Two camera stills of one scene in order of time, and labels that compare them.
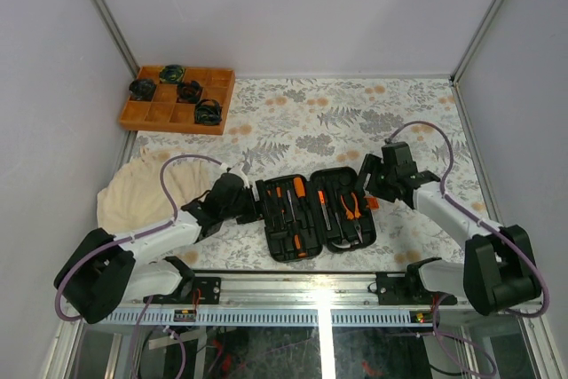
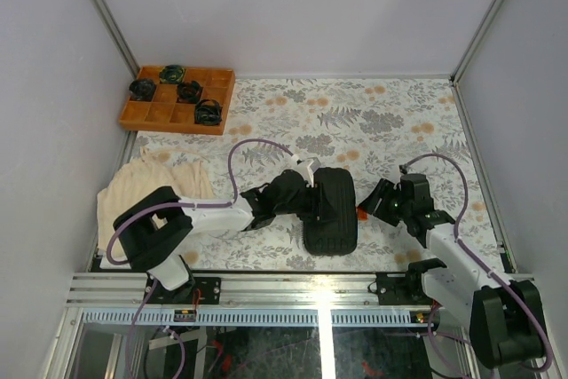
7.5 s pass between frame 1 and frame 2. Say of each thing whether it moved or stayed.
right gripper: moved
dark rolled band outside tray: stayed
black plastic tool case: moved
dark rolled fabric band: stayed
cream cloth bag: stayed
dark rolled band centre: stayed
